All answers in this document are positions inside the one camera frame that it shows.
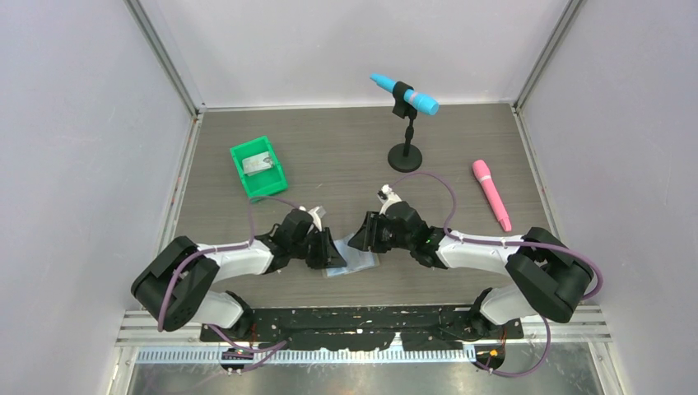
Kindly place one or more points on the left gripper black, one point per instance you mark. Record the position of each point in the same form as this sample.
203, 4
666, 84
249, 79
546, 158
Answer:
328, 255

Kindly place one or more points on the blue toy microphone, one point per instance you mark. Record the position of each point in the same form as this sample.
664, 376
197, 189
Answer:
405, 97

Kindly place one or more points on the green plastic bin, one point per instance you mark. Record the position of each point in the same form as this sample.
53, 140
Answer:
269, 182

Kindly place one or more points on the aluminium frame rail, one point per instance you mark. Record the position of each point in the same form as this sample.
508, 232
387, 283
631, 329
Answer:
184, 346

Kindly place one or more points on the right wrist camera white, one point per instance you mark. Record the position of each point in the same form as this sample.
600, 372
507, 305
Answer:
387, 197

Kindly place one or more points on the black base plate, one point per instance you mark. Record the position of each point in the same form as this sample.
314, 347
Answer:
419, 327

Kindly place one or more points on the pink toy microphone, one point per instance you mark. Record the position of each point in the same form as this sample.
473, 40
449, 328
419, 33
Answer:
482, 173

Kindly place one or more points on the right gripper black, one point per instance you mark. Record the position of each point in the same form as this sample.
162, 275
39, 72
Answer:
367, 237

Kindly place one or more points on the grey leather card holder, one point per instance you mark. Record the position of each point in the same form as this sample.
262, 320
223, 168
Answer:
356, 260

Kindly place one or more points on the black microphone stand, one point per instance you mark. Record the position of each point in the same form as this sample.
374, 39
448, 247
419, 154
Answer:
404, 157

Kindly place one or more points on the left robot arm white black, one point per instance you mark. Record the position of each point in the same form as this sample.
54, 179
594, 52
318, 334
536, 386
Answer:
175, 288

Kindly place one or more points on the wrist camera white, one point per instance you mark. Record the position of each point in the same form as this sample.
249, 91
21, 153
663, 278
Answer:
387, 197
317, 214

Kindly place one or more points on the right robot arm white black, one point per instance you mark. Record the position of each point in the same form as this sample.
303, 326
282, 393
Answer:
546, 279

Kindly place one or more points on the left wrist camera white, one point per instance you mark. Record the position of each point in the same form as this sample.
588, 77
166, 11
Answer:
317, 214

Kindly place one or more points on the silver VIP card stack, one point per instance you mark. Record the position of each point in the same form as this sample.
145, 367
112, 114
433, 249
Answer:
258, 163

